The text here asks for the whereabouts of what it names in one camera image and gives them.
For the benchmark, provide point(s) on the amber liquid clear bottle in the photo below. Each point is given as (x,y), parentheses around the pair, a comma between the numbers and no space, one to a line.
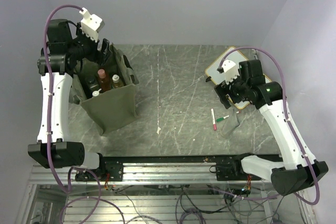
(116,81)

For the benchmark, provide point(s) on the red whiteboard marker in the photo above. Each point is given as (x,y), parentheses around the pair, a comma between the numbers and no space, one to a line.
(213,119)

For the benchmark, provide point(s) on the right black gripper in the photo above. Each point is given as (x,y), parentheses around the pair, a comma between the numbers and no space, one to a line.
(222,89)

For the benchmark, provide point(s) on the yellow-green pump bottle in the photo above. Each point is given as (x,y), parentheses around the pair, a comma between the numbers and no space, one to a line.
(96,93)

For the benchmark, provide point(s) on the orange bottle pink cap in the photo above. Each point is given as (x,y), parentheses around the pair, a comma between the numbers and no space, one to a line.
(104,80)

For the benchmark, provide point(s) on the aluminium mounting rail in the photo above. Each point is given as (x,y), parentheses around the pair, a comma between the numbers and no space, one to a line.
(150,170)

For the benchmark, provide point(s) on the green whiteboard marker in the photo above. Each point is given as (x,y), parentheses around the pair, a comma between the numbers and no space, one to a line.
(222,118)

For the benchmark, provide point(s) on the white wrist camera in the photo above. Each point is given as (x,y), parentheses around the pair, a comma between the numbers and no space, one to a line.
(91,24)
(230,71)

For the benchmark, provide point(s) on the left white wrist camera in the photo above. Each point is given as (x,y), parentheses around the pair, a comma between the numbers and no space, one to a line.
(91,24)

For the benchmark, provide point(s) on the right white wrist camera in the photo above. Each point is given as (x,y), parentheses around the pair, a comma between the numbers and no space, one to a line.
(230,71)

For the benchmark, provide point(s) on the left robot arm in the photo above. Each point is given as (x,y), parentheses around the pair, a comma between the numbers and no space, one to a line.
(56,65)

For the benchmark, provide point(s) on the tall clear square bottle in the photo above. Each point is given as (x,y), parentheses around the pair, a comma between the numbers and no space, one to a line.
(92,84)

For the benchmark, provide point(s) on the clear plastic cup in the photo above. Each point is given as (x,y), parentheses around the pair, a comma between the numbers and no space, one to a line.
(230,123)

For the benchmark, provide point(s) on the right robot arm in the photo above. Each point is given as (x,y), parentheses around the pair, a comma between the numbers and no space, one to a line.
(299,169)

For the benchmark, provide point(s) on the olive canvas bag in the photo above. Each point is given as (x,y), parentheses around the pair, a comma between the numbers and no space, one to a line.
(113,109)

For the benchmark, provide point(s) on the yellow-framed whiteboard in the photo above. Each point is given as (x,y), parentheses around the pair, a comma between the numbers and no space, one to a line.
(263,91)

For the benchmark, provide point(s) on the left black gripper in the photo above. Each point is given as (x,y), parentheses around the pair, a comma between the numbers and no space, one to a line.
(98,56)

